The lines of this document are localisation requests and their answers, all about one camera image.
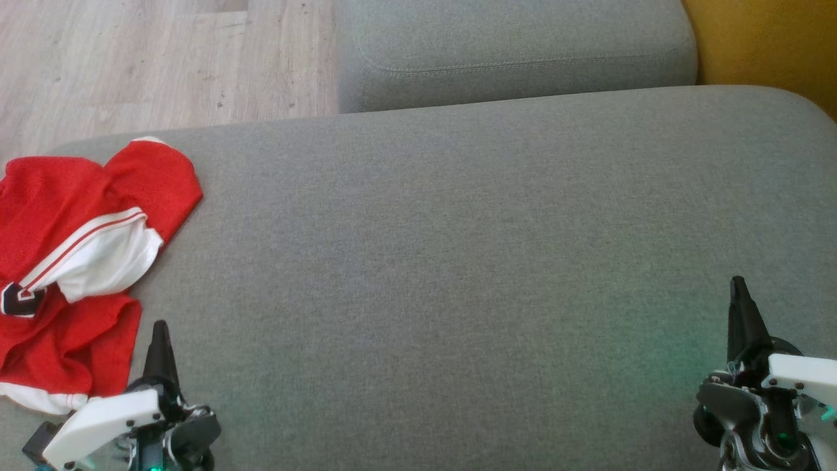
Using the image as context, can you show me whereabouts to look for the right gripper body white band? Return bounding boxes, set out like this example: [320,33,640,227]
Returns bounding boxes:
[693,337,837,471]

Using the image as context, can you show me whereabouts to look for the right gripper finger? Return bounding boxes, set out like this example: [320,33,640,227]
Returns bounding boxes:
[727,276,773,368]

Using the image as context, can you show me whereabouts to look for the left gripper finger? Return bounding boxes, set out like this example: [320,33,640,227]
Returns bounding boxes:
[143,319,180,388]

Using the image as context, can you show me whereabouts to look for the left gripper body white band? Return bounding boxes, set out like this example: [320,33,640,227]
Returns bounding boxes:
[41,381,223,471]

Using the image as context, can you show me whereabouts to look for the red shorts white hem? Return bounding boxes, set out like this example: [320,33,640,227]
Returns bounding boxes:
[0,136,203,417]

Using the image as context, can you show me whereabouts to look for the red basketball jersey black numbers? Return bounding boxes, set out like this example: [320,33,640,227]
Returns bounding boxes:
[0,156,164,321]

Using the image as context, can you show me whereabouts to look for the yellow sofa backrest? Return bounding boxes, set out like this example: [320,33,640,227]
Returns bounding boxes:
[682,0,837,122]

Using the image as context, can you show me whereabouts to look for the large grey sofa seat cushion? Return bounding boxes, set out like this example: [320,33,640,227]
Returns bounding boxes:
[0,85,837,471]

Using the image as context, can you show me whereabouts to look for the grey sofa back cushion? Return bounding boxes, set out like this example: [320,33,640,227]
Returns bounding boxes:
[333,0,699,114]

